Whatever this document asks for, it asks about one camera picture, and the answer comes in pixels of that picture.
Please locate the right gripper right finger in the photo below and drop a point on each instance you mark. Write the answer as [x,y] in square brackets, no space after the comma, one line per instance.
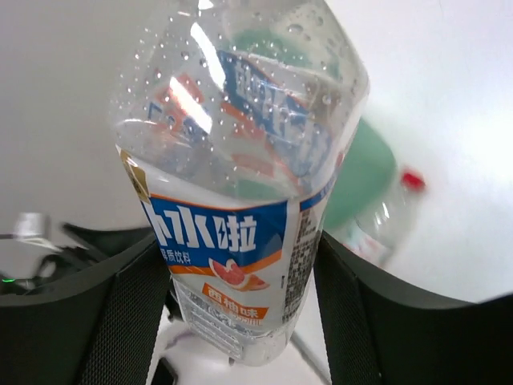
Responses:
[379,329]

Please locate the red cap water bottle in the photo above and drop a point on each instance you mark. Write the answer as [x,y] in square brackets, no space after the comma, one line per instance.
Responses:
[376,232]

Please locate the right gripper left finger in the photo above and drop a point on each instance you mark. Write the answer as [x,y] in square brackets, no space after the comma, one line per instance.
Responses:
[94,320]

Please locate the grapefruit label white cap bottle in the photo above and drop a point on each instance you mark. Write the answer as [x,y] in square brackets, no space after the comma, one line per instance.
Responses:
[232,120]

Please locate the green plastic bin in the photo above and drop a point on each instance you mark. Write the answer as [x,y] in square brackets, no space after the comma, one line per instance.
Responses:
[369,165]

